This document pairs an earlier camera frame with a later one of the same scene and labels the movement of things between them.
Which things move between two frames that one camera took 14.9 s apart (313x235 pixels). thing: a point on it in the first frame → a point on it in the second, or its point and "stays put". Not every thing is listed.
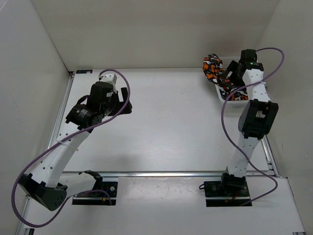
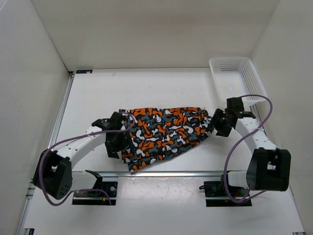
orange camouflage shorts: x=215 y=73 → x=159 y=133
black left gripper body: x=106 y=107 → x=119 y=143
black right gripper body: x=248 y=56 → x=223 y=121
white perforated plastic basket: x=224 y=64 → x=236 y=77
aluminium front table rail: x=169 y=175 stays put
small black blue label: x=85 y=71 stays put
